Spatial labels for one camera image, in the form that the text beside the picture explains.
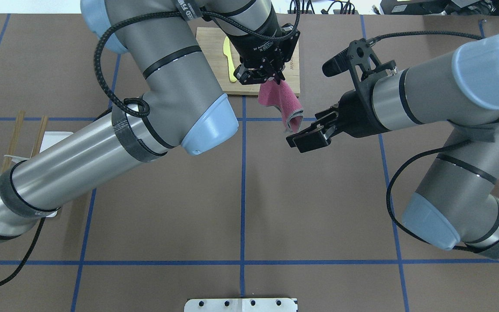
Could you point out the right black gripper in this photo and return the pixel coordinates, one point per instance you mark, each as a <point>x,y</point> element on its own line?
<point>359,113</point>

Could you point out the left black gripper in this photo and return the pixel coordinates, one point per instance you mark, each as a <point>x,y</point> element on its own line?
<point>261,48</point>

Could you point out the pink microfiber cloth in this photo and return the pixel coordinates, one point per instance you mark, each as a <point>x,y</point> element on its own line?
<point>282,97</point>

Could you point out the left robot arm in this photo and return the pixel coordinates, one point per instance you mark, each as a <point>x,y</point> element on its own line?
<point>185,105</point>

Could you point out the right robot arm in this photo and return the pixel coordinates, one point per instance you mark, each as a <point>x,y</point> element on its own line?
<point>442,197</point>

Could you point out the yellow plastic knife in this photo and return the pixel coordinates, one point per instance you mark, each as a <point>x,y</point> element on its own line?
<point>228,55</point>

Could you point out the white rectangular plate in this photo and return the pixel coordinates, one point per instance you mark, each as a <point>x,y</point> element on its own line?
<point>48,155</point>

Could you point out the wooden chopstick right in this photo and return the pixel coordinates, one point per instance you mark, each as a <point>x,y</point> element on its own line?
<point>40,135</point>

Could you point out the wooden chopstick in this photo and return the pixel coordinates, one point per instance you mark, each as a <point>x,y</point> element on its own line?
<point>40,135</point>
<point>14,140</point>

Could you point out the wooden chopstick left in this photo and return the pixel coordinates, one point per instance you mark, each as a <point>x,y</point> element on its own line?
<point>14,140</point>

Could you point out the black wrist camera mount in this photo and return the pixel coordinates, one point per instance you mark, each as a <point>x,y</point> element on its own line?
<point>361,62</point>

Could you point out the white metal bracket plate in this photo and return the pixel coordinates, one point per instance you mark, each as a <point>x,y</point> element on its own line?
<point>242,305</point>

